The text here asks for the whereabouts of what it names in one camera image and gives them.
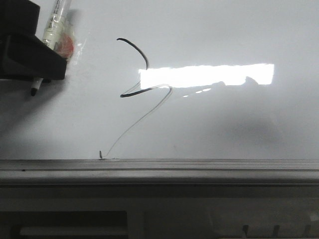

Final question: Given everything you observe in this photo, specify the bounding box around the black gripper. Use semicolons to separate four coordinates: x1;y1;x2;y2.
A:
0;0;67;81

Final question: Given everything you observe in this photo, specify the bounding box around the white black-tipped marker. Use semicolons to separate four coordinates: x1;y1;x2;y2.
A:
30;0;73;97

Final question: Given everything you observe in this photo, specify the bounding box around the white whiteboard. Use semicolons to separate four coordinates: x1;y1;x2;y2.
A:
0;0;319;159

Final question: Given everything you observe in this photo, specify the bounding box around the grey whiteboard frame rail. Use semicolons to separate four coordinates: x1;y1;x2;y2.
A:
0;159;319;186

